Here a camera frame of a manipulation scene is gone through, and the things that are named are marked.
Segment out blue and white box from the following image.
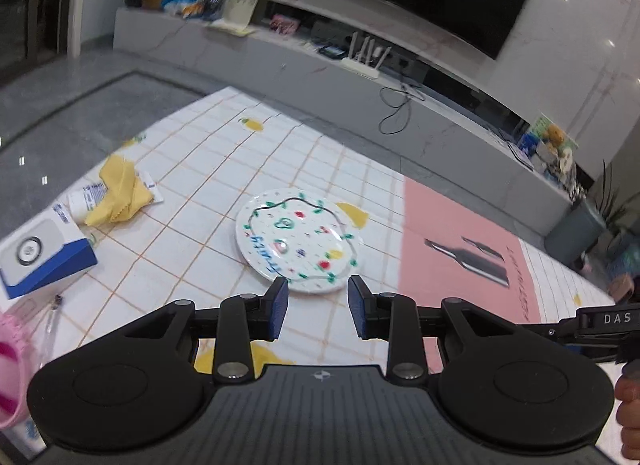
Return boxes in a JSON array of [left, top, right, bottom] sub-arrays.
[[0, 217, 99, 302]]

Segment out pink round toy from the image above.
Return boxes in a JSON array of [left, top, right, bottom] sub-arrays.
[[0, 311, 47, 430]]

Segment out yellow cloth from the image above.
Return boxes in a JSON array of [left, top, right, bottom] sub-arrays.
[[84, 154, 154, 227]]

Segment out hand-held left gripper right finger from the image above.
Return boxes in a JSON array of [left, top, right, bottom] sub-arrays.
[[347, 275, 507, 386]]

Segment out white drawing card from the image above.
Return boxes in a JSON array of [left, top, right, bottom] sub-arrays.
[[227, 0, 262, 28]]

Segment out white tube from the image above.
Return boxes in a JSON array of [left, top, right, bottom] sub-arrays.
[[66, 171, 164, 222]]

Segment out pink placemat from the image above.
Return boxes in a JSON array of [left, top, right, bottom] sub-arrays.
[[397, 177, 544, 377]]

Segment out grey trash bin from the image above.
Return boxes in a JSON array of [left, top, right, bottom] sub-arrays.
[[543, 198, 607, 267]]

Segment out blue snack packets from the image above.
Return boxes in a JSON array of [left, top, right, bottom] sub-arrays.
[[160, 0, 206, 18]]

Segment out blue water bottle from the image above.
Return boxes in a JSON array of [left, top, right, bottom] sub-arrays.
[[606, 239, 640, 282]]

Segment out yellow papers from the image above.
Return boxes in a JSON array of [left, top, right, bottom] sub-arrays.
[[209, 19, 257, 38]]

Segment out grey marble tv cabinet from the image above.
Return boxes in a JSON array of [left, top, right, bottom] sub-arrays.
[[113, 6, 576, 238]]

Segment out pink photo card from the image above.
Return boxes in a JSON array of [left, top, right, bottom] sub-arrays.
[[269, 14, 300, 36]]

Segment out pink small fan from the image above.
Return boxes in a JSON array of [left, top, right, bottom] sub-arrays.
[[610, 275, 637, 304]]

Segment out teddy bear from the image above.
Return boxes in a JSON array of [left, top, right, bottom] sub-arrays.
[[545, 124, 569, 152]]

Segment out person's right hand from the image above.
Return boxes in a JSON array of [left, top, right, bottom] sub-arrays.
[[614, 373, 640, 442]]

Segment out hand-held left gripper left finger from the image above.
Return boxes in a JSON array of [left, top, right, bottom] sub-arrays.
[[122, 276, 291, 386]]

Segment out white painted plate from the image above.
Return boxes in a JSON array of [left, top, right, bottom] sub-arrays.
[[235, 188, 362, 296]]

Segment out checkered lemon tablecloth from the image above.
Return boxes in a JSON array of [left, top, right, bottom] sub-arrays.
[[0, 86, 640, 465]]

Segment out black cable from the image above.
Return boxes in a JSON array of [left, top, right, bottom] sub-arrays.
[[378, 84, 427, 136]]

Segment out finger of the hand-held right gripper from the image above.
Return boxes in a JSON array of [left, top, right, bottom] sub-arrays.
[[515, 319, 579, 344]]

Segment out pen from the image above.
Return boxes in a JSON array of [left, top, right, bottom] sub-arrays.
[[44, 295, 64, 348]]

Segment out tall floor plant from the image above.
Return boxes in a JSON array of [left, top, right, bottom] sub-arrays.
[[594, 160, 640, 233]]

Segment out white router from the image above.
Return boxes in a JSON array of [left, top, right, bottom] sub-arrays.
[[341, 31, 392, 79]]

